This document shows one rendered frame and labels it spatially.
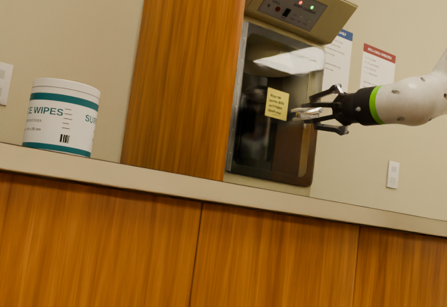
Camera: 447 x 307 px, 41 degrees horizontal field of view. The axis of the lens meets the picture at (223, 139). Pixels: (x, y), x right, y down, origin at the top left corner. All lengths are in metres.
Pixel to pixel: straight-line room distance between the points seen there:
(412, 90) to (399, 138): 1.38
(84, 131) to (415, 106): 0.69
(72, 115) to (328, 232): 0.62
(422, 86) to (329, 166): 1.08
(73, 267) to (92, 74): 0.89
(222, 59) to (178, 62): 0.21
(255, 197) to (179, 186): 0.18
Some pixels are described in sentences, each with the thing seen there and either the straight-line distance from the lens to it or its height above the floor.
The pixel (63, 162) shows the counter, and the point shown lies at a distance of 0.99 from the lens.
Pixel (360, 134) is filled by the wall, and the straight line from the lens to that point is 2.52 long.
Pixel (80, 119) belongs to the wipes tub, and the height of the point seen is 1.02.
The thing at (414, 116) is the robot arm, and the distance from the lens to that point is 1.35.
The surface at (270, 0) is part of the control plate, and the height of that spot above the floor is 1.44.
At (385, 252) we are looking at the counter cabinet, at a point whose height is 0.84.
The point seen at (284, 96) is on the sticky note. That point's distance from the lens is 1.63.
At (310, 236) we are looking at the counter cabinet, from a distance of 1.33.
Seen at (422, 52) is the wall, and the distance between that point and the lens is 2.90.
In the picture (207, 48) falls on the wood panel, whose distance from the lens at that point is 1.52.
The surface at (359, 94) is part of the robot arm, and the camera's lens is 1.44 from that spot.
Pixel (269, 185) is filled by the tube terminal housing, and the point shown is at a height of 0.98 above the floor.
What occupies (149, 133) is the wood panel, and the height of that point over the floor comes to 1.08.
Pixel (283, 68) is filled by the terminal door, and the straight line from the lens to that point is 1.64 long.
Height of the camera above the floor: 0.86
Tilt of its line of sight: 8 degrees up
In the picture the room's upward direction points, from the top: 7 degrees clockwise
